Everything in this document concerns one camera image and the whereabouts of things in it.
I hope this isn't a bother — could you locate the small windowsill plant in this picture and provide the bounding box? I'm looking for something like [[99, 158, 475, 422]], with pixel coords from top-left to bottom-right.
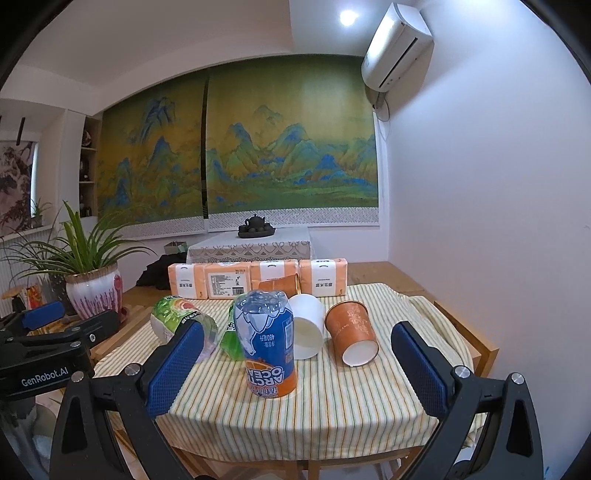
[[28, 198, 52, 230]]

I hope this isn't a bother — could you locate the dark tea tray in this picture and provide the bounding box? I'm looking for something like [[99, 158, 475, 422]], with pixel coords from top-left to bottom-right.
[[237, 223, 277, 240]]

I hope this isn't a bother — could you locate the black bag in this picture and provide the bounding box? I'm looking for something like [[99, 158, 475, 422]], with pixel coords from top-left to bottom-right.
[[136, 257, 174, 291]]

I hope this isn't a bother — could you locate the white air conditioner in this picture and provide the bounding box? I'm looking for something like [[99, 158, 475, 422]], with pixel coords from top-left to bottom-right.
[[361, 2, 435, 90]]

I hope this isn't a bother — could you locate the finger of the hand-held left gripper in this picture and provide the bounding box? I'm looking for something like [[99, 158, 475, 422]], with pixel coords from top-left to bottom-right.
[[0, 302, 66, 343], [0, 310, 121, 358]]

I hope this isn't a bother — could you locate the green label plastic bottle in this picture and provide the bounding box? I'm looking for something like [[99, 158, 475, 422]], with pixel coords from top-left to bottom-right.
[[151, 295, 219, 365]]

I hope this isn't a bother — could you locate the wall display shelf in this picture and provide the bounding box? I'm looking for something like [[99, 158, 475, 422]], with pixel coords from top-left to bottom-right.
[[78, 115, 100, 219]]

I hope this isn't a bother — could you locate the blue and orange plastic bottle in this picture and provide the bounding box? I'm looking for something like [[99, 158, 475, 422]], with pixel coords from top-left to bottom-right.
[[233, 290, 297, 399]]

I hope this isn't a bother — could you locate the white cloth covered table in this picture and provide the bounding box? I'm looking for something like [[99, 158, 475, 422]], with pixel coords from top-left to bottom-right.
[[185, 228, 313, 265]]

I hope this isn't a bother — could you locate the striped yellow tablecloth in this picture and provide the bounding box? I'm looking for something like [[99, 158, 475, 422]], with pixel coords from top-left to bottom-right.
[[92, 282, 488, 460]]

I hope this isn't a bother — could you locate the potted green plant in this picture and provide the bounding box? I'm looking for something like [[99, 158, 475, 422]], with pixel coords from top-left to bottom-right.
[[0, 200, 158, 320]]

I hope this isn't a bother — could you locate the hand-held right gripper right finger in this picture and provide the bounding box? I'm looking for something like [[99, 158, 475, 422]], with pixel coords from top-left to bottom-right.
[[390, 320, 546, 480]]

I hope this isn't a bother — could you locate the wooden table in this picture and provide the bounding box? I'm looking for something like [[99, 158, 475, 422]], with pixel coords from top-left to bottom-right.
[[90, 261, 500, 480]]

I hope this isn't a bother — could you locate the orange patterned paper cup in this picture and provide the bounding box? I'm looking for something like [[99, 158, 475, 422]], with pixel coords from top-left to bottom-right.
[[324, 301, 380, 367], [257, 274, 301, 296]]

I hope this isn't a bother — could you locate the narrow landscape painting blind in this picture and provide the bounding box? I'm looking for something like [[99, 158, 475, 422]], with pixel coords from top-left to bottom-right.
[[94, 76, 209, 232]]

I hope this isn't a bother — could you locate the ink wall painting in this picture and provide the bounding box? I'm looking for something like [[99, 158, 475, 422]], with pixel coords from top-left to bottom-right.
[[0, 138, 36, 232]]

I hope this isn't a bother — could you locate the orange tissue pack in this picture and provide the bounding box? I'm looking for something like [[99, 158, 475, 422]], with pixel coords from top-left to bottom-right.
[[298, 258, 348, 296], [204, 261, 253, 301], [249, 259, 300, 296], [167, 263, 206, 299]]

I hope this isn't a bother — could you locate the wide landscape painting blind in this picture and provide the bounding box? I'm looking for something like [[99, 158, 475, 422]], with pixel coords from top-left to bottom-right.
[[205, 54, 382, 232]]

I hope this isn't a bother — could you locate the white paper cup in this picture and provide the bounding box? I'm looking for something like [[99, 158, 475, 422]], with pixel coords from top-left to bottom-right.
[[287, 294, 324, 360]]

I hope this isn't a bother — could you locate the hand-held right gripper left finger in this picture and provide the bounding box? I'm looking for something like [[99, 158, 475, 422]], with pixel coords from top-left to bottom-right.
[[48, 318, 206, 480]]

